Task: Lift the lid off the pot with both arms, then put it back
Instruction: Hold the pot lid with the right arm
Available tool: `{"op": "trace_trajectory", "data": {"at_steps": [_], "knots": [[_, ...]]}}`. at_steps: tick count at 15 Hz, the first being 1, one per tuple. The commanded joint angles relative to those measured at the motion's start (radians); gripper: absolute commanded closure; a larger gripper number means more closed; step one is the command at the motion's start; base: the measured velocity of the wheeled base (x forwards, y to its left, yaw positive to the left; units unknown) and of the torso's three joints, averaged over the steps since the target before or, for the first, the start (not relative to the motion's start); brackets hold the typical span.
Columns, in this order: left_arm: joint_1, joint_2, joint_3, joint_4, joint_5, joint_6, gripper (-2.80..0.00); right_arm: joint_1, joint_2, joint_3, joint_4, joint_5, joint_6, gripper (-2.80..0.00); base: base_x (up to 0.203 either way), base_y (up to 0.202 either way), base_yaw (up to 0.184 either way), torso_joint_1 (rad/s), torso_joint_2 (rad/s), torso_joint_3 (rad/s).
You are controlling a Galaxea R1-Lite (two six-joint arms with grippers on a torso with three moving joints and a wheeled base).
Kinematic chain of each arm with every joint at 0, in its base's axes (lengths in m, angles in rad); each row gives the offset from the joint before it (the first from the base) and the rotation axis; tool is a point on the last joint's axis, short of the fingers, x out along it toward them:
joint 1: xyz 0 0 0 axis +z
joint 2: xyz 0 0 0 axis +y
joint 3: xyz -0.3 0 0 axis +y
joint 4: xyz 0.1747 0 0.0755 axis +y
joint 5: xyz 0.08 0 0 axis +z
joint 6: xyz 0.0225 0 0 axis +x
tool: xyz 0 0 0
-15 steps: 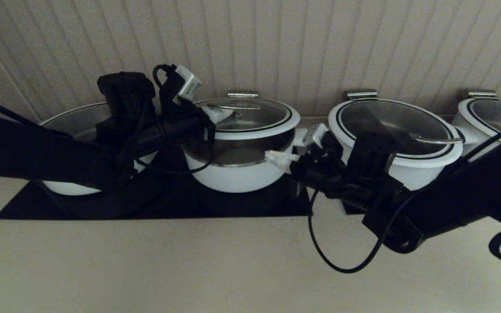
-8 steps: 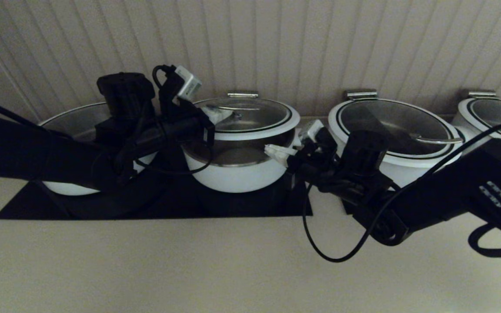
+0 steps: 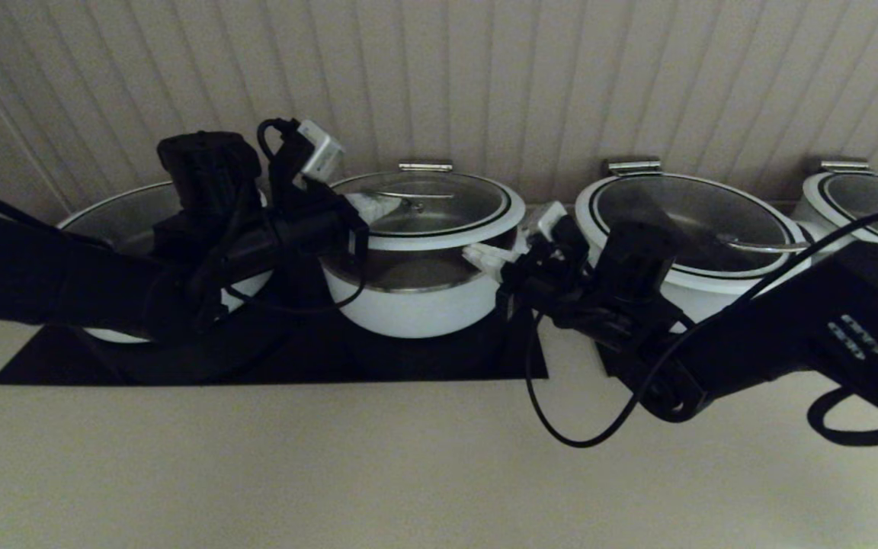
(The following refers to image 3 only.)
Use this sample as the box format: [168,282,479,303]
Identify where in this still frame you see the round glass lid white rim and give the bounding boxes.
[321,172,526,252]

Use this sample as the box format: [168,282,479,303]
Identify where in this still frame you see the white round pot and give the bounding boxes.
[321,229,520,339]

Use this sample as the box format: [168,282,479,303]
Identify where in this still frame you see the black glass cooktop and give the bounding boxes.
[595,320,878,378]
[0,259,548,386]

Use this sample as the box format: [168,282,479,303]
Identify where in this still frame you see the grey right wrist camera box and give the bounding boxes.
[534,201,588,249]

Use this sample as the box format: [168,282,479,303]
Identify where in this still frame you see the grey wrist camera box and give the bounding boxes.
[534,201,588,249]
[298,118,345,184]

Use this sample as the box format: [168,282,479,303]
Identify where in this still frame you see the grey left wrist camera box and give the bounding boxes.
[298,118,345,184]

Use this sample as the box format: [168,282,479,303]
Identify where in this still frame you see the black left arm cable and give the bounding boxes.
[222,252,369,315]

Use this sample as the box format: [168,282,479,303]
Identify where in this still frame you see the black left camera cable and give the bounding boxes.
[258,117,301,162]

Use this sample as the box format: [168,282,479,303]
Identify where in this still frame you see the black right arm cable loop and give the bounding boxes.
[806,385,878,447]

